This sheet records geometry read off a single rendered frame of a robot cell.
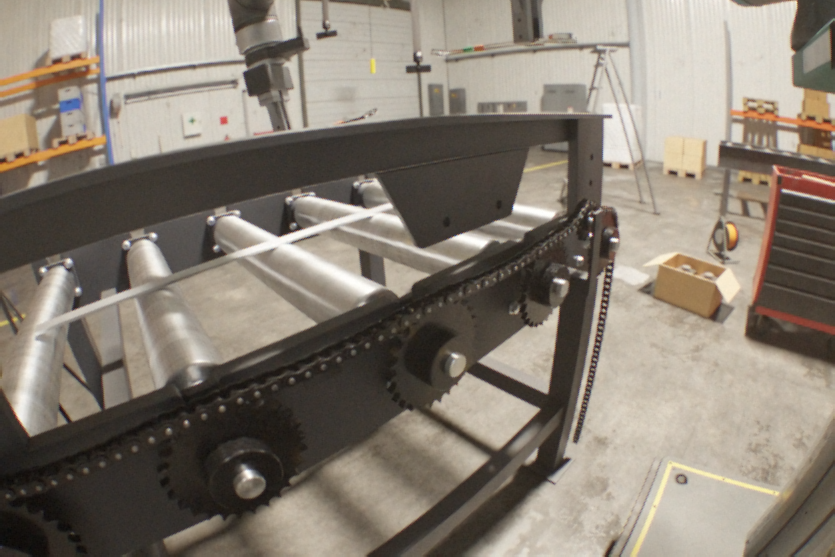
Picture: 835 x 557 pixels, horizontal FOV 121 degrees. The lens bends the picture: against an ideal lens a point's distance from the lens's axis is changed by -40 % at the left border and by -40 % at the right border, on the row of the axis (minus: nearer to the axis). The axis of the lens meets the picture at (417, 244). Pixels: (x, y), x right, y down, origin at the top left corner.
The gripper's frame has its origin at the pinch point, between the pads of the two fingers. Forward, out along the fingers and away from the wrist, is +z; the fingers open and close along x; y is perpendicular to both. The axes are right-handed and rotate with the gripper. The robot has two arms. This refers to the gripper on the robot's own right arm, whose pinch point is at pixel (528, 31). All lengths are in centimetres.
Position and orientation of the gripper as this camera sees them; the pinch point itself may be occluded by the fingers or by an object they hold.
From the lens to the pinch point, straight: 58.3
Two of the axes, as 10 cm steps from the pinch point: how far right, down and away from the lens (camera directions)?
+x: 7.3, -2.6, 6.3
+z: 0.6, 9.4, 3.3
